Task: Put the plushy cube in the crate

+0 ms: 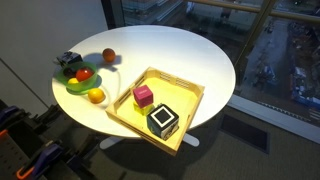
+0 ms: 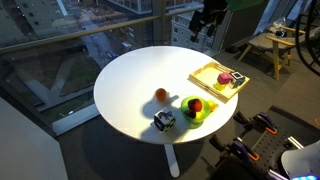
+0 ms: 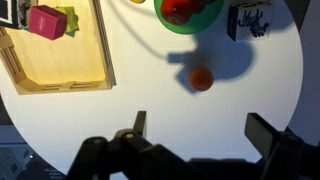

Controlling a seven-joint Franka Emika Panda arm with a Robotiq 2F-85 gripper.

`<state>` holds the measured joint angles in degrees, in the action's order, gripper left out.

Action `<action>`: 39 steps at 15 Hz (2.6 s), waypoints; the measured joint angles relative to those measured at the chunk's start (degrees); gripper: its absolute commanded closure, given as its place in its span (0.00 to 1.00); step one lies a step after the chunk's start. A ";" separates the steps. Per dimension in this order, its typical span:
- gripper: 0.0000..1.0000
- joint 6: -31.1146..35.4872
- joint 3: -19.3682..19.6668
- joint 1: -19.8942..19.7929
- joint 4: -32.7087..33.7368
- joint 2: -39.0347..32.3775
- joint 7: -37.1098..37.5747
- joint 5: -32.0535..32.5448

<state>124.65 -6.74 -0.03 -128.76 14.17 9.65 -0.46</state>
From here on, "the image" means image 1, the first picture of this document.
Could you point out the tan window mullion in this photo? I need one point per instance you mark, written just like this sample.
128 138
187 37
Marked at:
256 30

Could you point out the dark floor vent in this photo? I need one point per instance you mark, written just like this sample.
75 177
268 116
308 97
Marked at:
245 133

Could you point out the dark window frame post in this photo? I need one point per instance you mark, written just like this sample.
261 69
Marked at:
112 13

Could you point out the small yellow lemon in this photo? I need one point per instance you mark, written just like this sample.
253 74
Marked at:
73 81

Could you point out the yellow-green cube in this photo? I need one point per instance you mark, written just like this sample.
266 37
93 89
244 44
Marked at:
145 110

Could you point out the small dark object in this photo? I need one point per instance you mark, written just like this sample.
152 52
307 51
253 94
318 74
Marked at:
70 58

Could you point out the orange fruit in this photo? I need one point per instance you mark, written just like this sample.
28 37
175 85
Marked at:
109 55

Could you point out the white table base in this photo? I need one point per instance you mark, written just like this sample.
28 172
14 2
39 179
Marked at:
110 142

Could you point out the green plastic bowl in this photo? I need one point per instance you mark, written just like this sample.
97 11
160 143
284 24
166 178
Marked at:
80 86

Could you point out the dark purple plum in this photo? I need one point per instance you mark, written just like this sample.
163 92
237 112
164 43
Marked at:
69 72

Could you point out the tan window handrail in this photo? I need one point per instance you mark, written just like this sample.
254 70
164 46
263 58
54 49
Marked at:
233 6

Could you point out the wooden crate tray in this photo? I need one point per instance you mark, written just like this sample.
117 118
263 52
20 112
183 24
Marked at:
173 96

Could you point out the black white square-print cube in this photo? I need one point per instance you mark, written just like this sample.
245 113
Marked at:
162 121

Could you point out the yellow-orange citrus fruit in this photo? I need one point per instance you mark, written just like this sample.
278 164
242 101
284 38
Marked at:
96 95

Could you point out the pink cube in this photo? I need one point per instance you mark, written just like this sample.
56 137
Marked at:
143 96

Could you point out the red apple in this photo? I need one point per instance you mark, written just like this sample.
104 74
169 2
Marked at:
84 74

